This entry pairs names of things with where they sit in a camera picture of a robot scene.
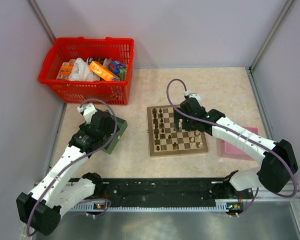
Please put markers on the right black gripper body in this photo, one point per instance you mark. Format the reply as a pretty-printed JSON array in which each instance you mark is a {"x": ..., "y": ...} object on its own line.
[{"x": 188, "y": 123}]

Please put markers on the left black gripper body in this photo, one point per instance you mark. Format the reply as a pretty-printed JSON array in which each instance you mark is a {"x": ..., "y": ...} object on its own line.
[{"x": 109, "y": 132}]

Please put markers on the wooden chess board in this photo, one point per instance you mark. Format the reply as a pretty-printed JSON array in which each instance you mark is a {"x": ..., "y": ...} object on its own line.
[{"x": 165, "y": 141}]

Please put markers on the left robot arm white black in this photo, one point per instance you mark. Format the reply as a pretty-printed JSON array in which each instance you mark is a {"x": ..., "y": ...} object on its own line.
[{"x": 45, "y": 205}]

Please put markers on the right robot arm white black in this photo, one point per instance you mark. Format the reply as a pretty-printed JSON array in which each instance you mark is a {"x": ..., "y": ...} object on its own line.
[{"x": 276, "y": 160}]

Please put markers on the dark green box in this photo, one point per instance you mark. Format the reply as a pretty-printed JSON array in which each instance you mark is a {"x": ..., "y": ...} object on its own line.
[{"x": 121, "y": 128}]

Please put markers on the pink plastic box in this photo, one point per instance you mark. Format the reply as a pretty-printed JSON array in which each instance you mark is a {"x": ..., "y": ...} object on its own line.
[{"x": 227, "y": 150}]

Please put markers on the white plastic bag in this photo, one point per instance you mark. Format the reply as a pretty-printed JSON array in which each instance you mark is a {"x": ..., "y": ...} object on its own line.
[{"x": 81, "y": 72}]

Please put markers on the orange snack box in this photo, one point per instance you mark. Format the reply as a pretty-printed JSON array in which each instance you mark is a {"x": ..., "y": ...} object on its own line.
[{"x": 101, "y": 71}]

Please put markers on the blue red package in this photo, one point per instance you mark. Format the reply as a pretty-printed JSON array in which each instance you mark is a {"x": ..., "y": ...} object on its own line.
[{"x": 117, "y": 67}]

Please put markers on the orange carton in basket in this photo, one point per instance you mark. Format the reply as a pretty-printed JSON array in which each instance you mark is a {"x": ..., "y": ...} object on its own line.
[{"x": 65, "y": 71}]

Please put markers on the red plastic basket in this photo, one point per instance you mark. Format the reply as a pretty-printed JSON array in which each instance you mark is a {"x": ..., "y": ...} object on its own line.
[{"x": 68, "y": 49}]

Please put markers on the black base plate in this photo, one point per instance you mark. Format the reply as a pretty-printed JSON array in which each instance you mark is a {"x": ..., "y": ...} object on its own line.
[{"x": 166, "y": 192}]

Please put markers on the grey cable duct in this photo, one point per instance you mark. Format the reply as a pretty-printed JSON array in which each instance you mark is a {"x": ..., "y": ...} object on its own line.
[{"x": 219, "y": 206}]

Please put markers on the aluminium frame rail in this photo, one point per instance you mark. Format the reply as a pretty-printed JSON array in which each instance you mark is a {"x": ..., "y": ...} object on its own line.
[{"x": 265, "y": 195}]

